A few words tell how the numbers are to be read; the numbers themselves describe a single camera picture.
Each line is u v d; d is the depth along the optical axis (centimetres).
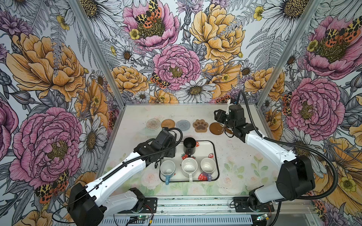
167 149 54
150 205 73
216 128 102
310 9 73
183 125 108
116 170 45
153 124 108
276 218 69
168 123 109
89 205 38
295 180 43
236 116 64
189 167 87
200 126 109
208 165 87
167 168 84
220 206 76
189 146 93
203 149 95
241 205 74
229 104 77
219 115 76
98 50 88
